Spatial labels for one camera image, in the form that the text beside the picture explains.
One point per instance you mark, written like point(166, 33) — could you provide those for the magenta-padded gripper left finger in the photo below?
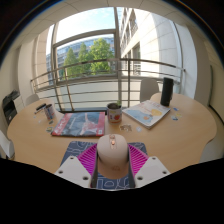
point(85, 158)

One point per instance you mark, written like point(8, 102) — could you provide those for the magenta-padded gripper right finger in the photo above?
point(138, 159)

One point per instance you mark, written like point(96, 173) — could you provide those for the pale pink computer mouse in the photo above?
point(112, 155)

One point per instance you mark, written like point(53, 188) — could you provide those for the blue patterned mouse pad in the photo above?
point(75, 146)

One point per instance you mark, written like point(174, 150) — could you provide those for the red cover magazine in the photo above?
point(80, 124)

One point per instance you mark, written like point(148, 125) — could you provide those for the white cover magazine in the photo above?
point(146, 113)

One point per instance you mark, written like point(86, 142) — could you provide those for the mug with small plant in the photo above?
point(114, 115)

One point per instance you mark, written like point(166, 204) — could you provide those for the small blue sticker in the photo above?
point(174, 117)
point(175, 109)

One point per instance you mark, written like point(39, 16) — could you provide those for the small black desk tool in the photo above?
point(40, 107)

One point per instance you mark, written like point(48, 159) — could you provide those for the black cylindrical speaker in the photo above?
point(167, 91)

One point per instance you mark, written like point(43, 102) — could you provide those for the black office printer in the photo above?
point(10, 108)

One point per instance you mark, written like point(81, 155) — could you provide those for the metal balcony railing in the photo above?
point(100, 61)

